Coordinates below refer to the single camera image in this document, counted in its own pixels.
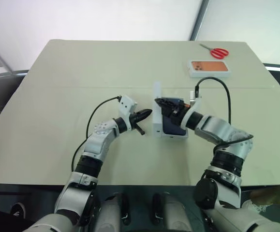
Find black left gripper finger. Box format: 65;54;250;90
132;120;146;136
136;109;153;120

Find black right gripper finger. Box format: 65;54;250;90
154;97;177;109
160;105;177;122

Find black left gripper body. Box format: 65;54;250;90
127;111;141;125

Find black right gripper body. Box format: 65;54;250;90
169;103;189;127

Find dark blue smartphone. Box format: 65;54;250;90
161;97;188;136

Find white open phone box base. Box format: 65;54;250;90
152;81;190;140

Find white box lid phone print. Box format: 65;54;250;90
187;60;232;78

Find white sneaker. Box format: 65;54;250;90
241;200;269;214

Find black and white shoe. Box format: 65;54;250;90
10;202;26;218

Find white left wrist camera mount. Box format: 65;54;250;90
118;96;138;116

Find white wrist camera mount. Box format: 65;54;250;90
180;90;203;129
118;96;138;116

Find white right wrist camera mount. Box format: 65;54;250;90
180;90;203;129

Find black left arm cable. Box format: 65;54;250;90
71;96;121;173

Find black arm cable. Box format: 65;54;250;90
194;76;254;148
71;96;121;173

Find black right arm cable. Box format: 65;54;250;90
194;76;254;148

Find red handled scissors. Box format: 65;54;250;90
199;43;230;59

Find grey window frame post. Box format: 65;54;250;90
190;0;210;42

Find grey rounded shape black strap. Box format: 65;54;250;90
93;192;130;232
152;192;195;232

